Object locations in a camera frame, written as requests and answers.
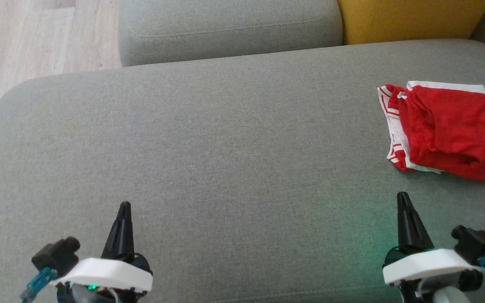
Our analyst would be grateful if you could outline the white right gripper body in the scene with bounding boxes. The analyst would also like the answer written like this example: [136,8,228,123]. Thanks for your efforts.
[382,246,485,303]

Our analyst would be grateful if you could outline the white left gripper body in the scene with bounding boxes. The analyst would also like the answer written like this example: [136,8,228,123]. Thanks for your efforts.
[52,252,154,303]

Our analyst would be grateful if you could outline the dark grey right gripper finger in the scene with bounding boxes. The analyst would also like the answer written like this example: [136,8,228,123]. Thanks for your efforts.
[405,192,435,254]
[396,191,407,254]

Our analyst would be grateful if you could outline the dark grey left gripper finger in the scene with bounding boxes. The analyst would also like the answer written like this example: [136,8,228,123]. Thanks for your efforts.
[101,201,128,261]
[125,202,135,262]

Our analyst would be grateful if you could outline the red jersey with lettering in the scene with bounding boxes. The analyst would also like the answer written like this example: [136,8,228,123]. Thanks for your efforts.
[377,83,442,174]

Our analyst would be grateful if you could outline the red shorts with white stripe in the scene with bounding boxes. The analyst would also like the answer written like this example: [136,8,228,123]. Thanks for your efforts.
[397,80,485,184]

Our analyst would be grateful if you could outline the large grey sofa seat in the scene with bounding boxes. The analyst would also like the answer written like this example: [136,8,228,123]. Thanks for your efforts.
[0,39,485,303]

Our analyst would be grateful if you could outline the yellow sofa backrest cushion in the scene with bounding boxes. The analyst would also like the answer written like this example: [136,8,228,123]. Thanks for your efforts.
[337,0,485,45]

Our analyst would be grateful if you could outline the small grey sofa seat cushion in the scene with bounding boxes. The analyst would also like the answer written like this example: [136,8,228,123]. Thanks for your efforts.
[117,0,344,67]

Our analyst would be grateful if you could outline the blue left camera connector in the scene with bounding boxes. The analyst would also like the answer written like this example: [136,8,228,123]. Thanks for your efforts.
[20,267,58,302]

